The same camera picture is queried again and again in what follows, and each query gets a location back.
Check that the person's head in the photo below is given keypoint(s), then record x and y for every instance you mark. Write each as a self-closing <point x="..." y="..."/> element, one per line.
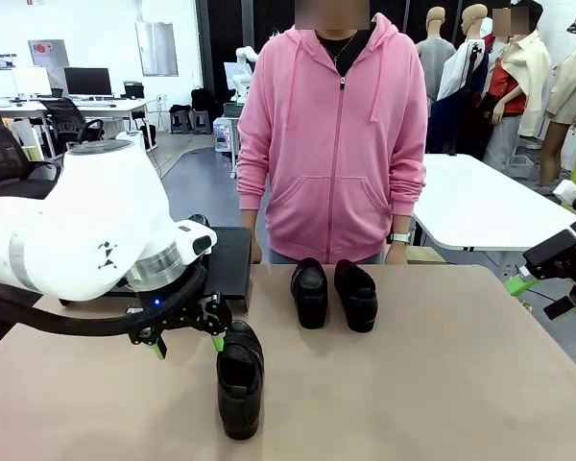
<point x="331" y="14"/>

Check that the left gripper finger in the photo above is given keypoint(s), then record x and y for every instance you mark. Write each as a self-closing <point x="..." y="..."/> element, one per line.
<point x="159" y="351"/>
<point x="211" y="317"/>

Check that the white office desk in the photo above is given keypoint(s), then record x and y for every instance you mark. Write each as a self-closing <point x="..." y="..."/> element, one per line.
<point x="125" y="103"/>

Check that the mannequin in white navy jacket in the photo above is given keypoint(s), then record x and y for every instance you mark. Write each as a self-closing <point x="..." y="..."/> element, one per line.
<point x="465" y="72"/>

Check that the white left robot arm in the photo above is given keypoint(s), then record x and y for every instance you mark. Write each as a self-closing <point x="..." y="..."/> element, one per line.
<point x="77" y="216"/>

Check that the pink zip hoodie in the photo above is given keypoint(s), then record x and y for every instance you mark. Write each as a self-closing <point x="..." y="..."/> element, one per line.
<point x="336" y="144"/>

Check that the small black printer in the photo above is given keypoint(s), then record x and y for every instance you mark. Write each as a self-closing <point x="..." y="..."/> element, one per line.
<point x="133" y="89"/>

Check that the mannequin in cream jacket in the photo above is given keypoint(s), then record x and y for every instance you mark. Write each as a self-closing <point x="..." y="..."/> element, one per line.
<point x="518" y="77"/>

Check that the white power socket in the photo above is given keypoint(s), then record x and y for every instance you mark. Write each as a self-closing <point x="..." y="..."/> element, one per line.
<point x="509" y="270"/>

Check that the mannequin in grey shirt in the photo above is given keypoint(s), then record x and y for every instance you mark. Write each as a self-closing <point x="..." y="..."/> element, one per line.
<point x="437" y="62"/>

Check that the grey storage crate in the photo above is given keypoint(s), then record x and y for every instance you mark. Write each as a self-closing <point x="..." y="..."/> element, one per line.
<point x="520" y="165"/>

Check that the white work table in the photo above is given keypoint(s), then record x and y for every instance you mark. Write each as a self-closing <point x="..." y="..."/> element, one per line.
<point x="485" y="206"/>

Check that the small white robot arm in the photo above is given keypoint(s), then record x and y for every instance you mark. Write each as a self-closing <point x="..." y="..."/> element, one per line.
<point x="245" y="67"/>

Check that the black mesh office chair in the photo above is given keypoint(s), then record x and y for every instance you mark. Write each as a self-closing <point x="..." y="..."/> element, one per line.
<point x="69" y="122"/>

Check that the person's left hand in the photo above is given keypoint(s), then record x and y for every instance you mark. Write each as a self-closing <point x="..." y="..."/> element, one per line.
<point x="396" y="254"/>

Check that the metal robot cart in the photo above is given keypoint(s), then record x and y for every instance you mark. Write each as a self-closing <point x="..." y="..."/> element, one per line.
<point x="232" y="109"/>

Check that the person's right forearm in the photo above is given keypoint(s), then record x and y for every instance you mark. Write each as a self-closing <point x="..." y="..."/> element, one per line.
<point x="250" y="192"/>

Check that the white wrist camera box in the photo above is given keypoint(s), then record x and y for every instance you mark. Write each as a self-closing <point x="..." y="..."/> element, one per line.
<point x="566" y="189"/>

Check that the person's right hand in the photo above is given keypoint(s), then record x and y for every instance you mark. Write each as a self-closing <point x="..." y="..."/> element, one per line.
<point x="256" y="249"/>

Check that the computer case with lights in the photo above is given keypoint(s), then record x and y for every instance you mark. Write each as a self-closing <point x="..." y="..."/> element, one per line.
<point x="223" y="134"/>

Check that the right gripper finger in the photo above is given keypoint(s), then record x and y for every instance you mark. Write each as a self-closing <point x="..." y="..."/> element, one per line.
<point x="559" y="308"/>
<point x="517" y="285"/>

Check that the black computer monitor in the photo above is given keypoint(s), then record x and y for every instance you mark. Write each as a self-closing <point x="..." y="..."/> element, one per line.
<point x="87" y="80"/>

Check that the large black office chair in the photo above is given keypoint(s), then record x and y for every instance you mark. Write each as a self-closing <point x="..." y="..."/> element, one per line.
<point x="5" y="144"/>

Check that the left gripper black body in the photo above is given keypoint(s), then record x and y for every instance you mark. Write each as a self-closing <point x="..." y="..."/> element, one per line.
<point x="157" y="307"/>

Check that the silver wristwatch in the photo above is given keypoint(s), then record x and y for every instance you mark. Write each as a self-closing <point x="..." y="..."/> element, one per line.
<point x="400" y="237"/>

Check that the metal wall cabinet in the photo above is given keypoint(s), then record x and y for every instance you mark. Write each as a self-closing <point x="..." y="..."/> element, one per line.
<point x="156" y="48"/>

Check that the black backpack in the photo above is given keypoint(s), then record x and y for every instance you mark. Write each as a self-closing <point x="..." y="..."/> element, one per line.
<point x="200" y="98"/>

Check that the black plastic stool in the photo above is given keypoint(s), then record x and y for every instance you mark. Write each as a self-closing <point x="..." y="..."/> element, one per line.
<point x="180" y="120"/>
<point x="201" y="122"/>

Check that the person's left forearm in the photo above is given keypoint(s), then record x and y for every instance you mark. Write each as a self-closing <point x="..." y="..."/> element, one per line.
<point x="405" y="192"/>

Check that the black undershirt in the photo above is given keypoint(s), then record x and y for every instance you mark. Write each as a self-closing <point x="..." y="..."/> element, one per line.
<point x="336" y="43"/>

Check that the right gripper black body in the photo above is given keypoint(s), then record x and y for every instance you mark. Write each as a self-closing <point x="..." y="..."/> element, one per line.
<point x="571" y="254"/>

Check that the beige box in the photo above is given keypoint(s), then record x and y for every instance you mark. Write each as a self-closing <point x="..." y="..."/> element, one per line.
<point x="427" y="254"/>

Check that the mannequin with bucket hat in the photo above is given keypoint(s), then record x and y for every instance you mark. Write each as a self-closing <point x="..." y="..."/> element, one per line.
<point x="571" y="86"/>

